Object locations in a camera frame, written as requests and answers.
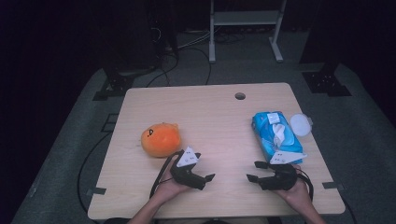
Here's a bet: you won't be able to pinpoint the person's left hand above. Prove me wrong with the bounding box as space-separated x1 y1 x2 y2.
151 167 192 203

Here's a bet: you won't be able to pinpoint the white floor cables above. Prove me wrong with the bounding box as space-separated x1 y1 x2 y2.
177 29 213 51

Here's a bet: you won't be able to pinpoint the person's right hand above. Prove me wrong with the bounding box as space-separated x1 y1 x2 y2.
276 178 313 213

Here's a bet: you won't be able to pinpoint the blue wet wipes pack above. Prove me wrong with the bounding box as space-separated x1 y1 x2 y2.
251 111 304 165

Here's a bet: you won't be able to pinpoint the orange plush toy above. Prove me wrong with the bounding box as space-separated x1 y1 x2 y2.
140 122 182 159

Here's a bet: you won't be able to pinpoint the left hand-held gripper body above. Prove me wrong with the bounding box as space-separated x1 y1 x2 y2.
170 146 207 190

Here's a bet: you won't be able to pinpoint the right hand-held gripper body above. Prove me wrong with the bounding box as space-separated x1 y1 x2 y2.
259 150 308 191

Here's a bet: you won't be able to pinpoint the black stand base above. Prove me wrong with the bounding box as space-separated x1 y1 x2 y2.
301 63 353 98
92 65 157 102

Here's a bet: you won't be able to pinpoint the grey tape piece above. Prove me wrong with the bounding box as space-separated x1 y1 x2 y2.
86 187 107 197
321 181 346 191

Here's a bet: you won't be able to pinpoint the right hand-held gripper black cable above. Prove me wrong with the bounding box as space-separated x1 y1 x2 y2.
295 172 315 201

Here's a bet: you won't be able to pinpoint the white wet wipe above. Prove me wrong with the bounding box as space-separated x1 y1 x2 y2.
272 122 287 147

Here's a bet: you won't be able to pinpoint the black floor cable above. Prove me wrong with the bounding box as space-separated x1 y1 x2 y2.
77 132 113 217
145 46 213 89
342 197 359 224

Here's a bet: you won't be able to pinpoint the white round pack lid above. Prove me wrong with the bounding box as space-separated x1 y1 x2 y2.
289 113 314 138

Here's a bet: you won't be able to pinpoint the white metal stand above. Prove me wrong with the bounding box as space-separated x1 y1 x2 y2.
208 0 288 64

